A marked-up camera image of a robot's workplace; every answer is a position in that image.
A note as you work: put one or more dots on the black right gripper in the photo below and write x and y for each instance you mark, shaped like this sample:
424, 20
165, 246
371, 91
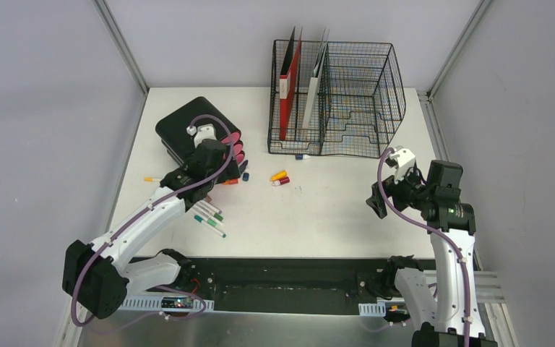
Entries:
392, 189

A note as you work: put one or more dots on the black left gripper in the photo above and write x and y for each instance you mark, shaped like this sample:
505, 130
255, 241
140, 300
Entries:
229, 170

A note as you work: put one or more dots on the black pink drawer unit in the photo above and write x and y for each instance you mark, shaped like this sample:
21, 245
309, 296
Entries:
180, 145

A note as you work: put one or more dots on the red marker cap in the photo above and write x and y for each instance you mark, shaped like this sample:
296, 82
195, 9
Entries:
281, 181

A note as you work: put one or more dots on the red notebook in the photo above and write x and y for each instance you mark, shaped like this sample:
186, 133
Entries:
288, 82

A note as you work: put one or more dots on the grey notebook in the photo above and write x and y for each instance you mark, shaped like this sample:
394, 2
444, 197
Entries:
315, 79

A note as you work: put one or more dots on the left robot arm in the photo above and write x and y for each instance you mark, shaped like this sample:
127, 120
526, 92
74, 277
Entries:
101, 275

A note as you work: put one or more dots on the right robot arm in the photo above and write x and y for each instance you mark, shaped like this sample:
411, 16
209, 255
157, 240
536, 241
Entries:
451, 317

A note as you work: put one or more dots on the white pen orange cap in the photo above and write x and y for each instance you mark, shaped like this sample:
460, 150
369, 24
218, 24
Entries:
152, 179

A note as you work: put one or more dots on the teal tipped white pen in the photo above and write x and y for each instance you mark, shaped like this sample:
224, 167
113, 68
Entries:
207, 224

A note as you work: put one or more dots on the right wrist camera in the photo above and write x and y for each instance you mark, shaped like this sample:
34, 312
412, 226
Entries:
403, 161

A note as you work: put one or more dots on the white cable duct right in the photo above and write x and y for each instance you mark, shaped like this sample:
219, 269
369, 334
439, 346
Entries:
377, 309

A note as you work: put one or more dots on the white cable duct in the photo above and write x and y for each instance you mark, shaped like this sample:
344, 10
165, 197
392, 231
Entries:
377, 309
170, 304

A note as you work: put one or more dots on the black wire mesh organizer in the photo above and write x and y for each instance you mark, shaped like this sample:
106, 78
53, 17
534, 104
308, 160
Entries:
355, 110

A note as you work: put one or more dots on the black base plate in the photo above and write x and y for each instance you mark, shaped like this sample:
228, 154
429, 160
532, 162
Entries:
292, 286

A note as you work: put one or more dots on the white cable duct left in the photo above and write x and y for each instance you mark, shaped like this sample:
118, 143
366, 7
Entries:
170, 304

